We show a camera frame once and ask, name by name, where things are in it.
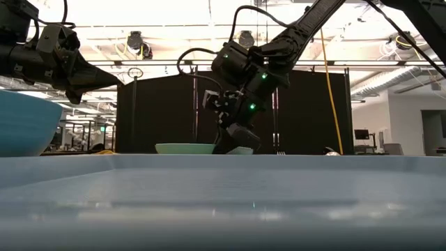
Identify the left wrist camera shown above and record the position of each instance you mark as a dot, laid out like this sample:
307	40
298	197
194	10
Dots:
57	36

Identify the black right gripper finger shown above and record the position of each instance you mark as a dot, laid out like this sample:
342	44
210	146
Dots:
245	136
223	144

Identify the small black desk monitor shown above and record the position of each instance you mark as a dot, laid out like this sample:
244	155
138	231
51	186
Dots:
361	134

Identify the black partition screen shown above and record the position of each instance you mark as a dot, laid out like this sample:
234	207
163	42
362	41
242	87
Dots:
157	115

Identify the teal plate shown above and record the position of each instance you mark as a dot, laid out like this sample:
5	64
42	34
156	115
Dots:
184	148

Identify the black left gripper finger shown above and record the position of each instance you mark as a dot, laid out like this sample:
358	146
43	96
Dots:
75	96
92	78

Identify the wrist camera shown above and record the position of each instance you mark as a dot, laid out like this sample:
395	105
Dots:
57	36
212	101

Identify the white ceiling duct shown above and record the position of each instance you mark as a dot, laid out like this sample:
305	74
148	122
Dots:
383	82

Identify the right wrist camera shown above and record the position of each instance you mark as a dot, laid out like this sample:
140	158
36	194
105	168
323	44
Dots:
212	101

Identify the blue plastic tray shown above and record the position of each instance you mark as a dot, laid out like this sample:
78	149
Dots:
223	202

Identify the black background workstation frame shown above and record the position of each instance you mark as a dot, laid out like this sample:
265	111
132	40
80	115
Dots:
87	132

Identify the blue bowl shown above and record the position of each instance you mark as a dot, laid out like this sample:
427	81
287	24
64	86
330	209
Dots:
24	122

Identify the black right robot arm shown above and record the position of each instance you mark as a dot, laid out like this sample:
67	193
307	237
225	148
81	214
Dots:
313	17

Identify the long ceiling light rail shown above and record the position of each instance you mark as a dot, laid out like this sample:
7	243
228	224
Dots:
157	63

